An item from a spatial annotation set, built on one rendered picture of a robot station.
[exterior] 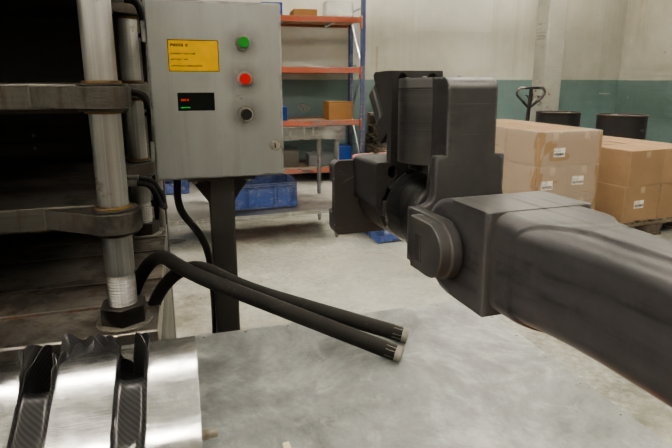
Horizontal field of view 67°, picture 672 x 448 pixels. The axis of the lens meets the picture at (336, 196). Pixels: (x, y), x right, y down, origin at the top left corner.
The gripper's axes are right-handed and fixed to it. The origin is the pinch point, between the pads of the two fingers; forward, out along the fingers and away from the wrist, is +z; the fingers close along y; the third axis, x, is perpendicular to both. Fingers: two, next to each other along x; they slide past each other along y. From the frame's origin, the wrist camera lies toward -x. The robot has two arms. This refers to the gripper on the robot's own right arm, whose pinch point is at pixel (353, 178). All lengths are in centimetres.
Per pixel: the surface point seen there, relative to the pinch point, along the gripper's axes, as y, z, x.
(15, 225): 49, 67, 17
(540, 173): -245, 260, 51
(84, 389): 30.2, 14.7, 27.1
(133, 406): 24.5, 12.0, 28.9
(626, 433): -42, -1, 40
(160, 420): 21.4, 9.3, 29.8
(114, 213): 29, 58, 14
